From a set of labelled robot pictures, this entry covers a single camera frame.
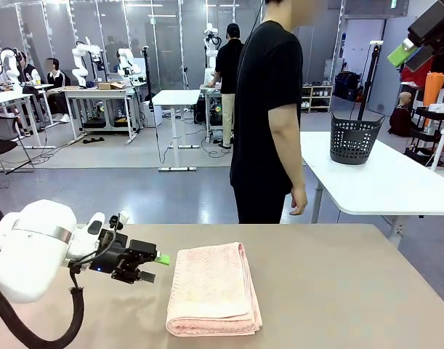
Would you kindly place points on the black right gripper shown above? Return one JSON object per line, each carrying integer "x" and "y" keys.
{"x": 434, "y": 22}

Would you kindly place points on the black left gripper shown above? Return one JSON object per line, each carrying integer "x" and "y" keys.
{"x": 109, "y": 256}

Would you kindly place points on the pink terry towel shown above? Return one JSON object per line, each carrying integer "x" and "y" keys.
{"x": 214, "y": 287}

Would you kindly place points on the white Franka left arm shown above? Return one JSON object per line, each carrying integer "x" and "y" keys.
{"x": 32, "y": 247}

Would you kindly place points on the person's right forearm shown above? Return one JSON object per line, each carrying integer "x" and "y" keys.
{"x": 287, "y": 156}

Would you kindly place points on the small white robot arm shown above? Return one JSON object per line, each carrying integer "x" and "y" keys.
{"x": 80, "y": 65}
{"x": 210, "y": 43}
{"x": 127, "y": 63}
{"x": 12, "y": 71}

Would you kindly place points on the person's right hand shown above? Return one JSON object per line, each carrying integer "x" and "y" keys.
{"x": 299, "y": 198}

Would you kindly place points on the red hanging cloth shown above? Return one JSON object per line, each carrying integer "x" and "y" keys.
{"x": 416, "y": 74}

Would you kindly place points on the orange rolled mat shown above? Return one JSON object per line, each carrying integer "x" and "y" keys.
{"x": 434, "y": 89}

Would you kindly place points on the black pole stand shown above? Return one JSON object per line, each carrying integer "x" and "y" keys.
{"x": 368, "y": 83}

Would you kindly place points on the bald mannequin bust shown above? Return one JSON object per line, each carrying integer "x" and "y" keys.
{"x": 401, "y": 116}

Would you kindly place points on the black suitcases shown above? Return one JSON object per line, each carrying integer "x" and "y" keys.
{"x": 347, "y": 87}

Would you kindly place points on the black shelf cart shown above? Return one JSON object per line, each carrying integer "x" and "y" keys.
{"x": 423, "y": 138}

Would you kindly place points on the low shoe shelf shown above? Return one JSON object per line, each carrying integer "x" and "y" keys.
{"x": 318, "y": 98}

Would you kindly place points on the black perforated plastic basket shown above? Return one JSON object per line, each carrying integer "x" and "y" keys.
{"x": 354, "y": 141}

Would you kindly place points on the black power strip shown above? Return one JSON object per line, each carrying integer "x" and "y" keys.
{"x": 97, "y": 140}

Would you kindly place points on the white table with basket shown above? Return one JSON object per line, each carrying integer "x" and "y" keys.
{"x": 381, "y": 185}

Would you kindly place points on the person in black t-shirt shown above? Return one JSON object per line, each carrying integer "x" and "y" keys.
{"x": 258, "y": 109}

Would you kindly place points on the empty white standing desk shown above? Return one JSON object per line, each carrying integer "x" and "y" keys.
{"x": 176, "y": 98}

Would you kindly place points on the white desk with computer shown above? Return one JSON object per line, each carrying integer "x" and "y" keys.
{"x": 210, "y": 109}

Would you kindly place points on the long white robot desk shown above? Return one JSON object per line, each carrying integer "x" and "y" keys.
{"x": 98, "y": 94}

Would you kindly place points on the brown cardboard box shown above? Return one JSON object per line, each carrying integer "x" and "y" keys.
{"x": 110, "y": 86}

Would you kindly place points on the person in beige trousers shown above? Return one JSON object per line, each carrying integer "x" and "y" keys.
{"x": 229, "y": 72}

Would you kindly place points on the black mesh office chair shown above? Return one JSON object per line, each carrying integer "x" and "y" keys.
{"x": 5, "y": 132}

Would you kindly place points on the seated person in black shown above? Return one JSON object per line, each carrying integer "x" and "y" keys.
{"x": 58, "y": 81}

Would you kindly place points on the white office desk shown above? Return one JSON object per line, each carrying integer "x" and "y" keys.
{"x": 11, "y": 97}

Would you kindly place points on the seated person in varsity jacket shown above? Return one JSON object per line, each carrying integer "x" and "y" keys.
{"x": 30, "y": 72}

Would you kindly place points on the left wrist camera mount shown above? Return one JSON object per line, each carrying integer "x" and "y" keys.
{"x": 123, "y": 217}

